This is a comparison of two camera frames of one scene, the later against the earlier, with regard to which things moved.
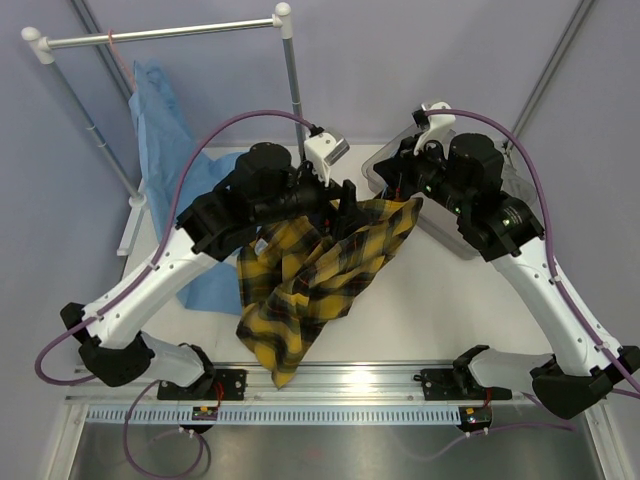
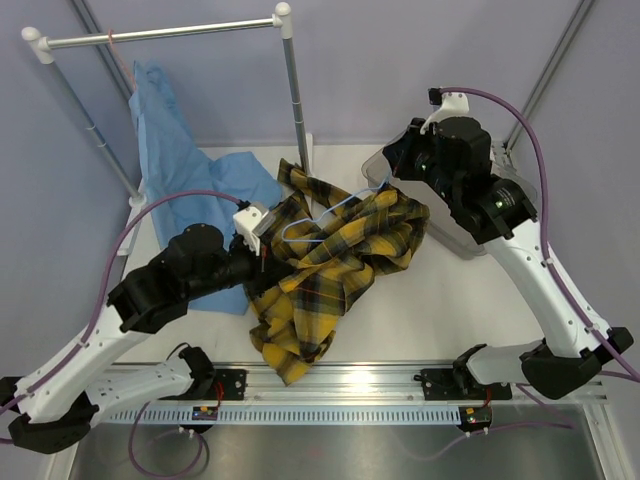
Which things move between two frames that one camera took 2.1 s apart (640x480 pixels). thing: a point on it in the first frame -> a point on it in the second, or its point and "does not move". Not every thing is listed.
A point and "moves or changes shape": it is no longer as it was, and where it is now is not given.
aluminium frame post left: [103, 50] does not move
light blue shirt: [178, 172] does not move
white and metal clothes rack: [282, 19] does not move
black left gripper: [327, 217] -> [266, 270]
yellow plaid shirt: [299, 278] moves or changes shape
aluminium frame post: [572, 27] does not move
